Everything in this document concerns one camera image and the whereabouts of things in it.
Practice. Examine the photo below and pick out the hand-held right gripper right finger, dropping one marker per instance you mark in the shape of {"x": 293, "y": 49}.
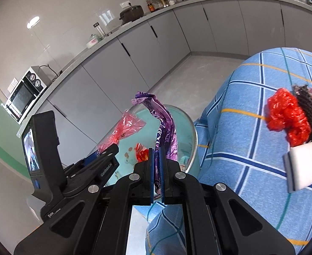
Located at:
{"x": 163, "y": 175}

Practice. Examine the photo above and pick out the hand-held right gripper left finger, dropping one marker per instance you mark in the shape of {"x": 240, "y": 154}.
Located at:
{"x": 151, "y": 175}

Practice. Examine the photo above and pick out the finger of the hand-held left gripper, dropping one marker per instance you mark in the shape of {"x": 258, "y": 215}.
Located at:
{"x": 100, "y": 168}
{"x": 92, "y": 157}

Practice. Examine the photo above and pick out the red plastic bag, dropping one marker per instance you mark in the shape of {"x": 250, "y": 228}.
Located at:
{"x": 142, "y": 154}

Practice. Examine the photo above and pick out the light teal waste bin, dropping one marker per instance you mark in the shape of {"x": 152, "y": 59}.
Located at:
{"x": 142, "y": 135}

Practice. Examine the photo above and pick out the pink cellophane wrapper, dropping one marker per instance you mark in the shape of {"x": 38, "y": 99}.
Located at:
{"x": 126, "y": 124}

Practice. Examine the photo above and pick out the purple foil wrapper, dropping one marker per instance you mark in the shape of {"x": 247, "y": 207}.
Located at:
{"x": 166, "y": 127}

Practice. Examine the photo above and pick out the red mesh net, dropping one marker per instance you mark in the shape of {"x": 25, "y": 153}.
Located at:
{"x": 286, "y": 117}

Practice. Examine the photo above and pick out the white sponge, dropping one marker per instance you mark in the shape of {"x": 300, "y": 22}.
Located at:
{"x": 303, "y": 164}

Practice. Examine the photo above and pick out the white microwave oven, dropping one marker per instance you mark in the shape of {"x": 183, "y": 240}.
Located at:
{"x": 25, "y": 95}

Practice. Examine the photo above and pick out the blue checked tablecloth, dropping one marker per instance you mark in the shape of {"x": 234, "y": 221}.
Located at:
{"x": 238, "y": 111}

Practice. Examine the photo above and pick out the white bowl with pink print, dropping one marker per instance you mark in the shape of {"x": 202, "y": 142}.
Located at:
{"x": 92, "y": 43}

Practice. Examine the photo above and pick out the green jar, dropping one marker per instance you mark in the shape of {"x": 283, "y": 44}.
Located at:
{"x": 95, "y": 37}

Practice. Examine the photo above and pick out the glass bottle with black lid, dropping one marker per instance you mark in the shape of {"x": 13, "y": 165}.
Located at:
{"x": 99, "y": 30}

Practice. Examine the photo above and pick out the dark pressure cooker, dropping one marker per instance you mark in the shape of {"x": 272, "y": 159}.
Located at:
{"x": 132, "y": 13}

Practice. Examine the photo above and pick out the dark sauce bottle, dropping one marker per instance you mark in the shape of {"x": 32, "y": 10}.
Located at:
{"x": 150, "y": 6}

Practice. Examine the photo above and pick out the grey kitchen counter cabinets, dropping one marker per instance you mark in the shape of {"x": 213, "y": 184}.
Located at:
{"x": 225, "y": 24}

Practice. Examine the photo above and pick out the white wall outlet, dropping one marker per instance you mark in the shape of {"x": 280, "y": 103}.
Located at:
{"x": 125, "y": 4}

